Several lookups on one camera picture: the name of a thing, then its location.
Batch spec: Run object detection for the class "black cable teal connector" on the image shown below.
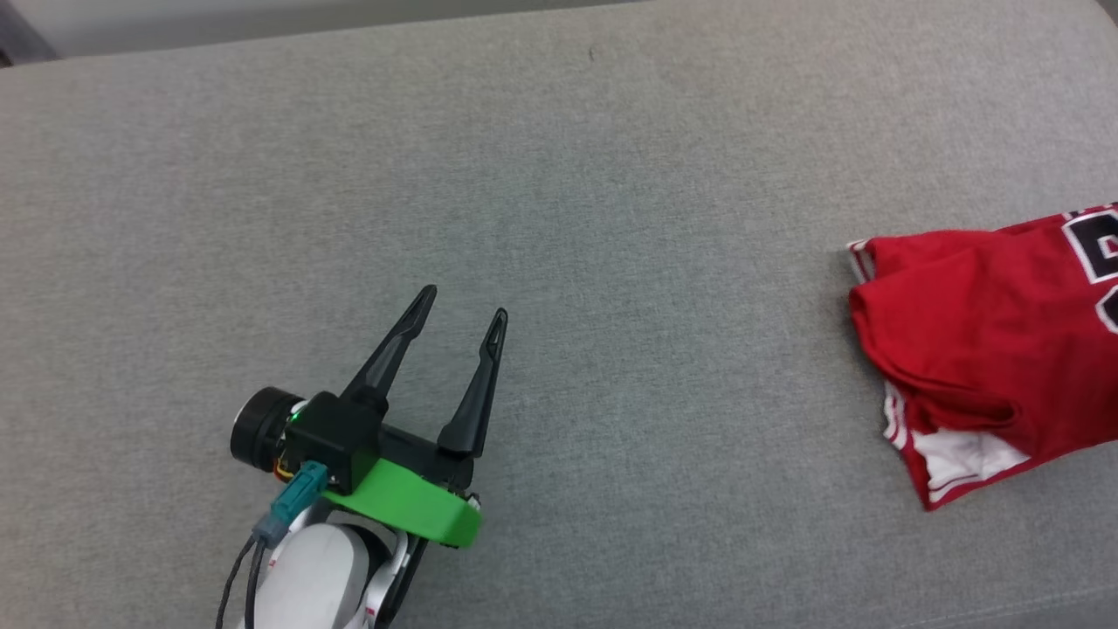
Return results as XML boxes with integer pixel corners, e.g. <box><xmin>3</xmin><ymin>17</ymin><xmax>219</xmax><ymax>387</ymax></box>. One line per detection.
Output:
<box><xmin>214</xmin><ymin>462</ymin><xmax>329</xmax><ymax>629</ymax></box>

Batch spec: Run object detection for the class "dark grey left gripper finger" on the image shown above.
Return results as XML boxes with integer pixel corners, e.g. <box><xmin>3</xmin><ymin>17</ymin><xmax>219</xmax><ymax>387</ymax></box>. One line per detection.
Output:
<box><xmin>436</xmin><ymin>307</ymin><xmax>509</xmax><ymax>459</ymax></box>
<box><xmin>340</xmin><ymin>284</ymin><xmax>438</xmax><ymax>419</ymax></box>

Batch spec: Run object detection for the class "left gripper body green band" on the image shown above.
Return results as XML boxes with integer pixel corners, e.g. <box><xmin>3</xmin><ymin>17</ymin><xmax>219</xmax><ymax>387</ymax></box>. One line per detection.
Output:
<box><xmin>322</xmin><ymin>425</ymin><xmax>485</xmax><ymax>550</ymax></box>

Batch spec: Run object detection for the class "grey fabric sofa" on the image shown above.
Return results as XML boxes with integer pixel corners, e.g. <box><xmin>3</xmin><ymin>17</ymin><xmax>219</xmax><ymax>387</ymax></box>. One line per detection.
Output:
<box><xmin>0</xmin><ymin>0</ymin><xmax>1118</xmax><ymax>629</ymax></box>

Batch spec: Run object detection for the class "red and white jersey shirt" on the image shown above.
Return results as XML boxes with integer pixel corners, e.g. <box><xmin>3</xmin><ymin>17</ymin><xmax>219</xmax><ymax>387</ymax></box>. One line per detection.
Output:
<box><xmin>845</xmin><ymin>202</ymin><xmax>1118</xmax><ymax>513</ymax></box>

